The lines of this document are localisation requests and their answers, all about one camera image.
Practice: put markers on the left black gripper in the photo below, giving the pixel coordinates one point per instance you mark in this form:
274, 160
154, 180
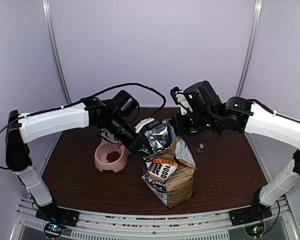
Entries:
138, 144

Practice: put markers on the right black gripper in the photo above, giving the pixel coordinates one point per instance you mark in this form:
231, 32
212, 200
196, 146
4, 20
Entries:
180, 129

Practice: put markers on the pink double pet bowl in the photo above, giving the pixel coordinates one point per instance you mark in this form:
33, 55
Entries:
109, 143

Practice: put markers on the dog food bag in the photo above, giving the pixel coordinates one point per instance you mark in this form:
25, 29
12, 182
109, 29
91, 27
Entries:
170, 171

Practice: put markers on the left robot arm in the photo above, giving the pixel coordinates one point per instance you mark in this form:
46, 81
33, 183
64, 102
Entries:
88, 112

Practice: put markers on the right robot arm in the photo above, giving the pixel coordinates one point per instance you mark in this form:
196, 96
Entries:
202, 110

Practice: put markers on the dog food kibble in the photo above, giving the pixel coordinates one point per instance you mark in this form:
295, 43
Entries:
112, 156

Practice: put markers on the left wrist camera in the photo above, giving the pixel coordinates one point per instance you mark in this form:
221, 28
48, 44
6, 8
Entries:
147, 124

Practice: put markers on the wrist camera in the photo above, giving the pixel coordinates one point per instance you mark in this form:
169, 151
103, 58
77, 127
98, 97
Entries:
147, 124
180, 99

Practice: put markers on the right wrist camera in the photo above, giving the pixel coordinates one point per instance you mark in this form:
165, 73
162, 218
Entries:
180, 99

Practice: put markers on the right aluminium frame post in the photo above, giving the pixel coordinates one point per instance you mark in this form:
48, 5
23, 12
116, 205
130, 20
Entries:
253, 35

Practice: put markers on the aluminium frame post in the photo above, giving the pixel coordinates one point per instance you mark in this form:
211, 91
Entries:
253, 35
55, 53

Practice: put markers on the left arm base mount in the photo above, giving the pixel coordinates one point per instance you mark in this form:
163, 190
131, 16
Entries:
58, 218

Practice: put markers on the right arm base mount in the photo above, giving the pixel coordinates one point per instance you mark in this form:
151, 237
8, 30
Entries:
253, 216

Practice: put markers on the front aluminium rail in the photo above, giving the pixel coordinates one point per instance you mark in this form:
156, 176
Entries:
213, 225

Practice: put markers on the left aluminium frame post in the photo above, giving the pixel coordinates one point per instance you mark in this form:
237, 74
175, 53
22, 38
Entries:
55, 53

